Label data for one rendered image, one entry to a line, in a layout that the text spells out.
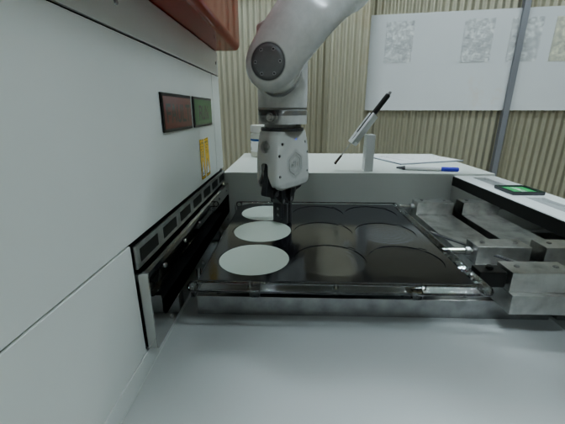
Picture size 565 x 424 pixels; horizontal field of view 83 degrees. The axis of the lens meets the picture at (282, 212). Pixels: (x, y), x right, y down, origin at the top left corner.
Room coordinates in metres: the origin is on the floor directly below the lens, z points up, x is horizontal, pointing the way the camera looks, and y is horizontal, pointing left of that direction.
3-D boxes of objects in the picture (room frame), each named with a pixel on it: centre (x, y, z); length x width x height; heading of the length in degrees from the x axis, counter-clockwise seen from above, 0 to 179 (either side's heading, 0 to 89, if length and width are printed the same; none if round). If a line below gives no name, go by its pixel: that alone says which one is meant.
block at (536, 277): (0.38, -0.33, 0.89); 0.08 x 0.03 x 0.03; 88
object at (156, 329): (0.52, 0.14, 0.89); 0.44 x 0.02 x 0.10; 178
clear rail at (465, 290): (0.34, -0.07, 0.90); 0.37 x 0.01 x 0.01; 88
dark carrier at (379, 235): (0.52, -0.07, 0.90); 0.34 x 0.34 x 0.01; 88
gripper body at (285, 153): (0.58, 0.00, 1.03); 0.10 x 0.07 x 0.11; 143
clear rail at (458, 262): (0.52, -0.25, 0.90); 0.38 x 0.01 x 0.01; 178
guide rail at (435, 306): (0.40, -0.13, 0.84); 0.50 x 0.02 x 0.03; 88
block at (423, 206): (0.70, -0.34, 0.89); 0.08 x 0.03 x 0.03; 88
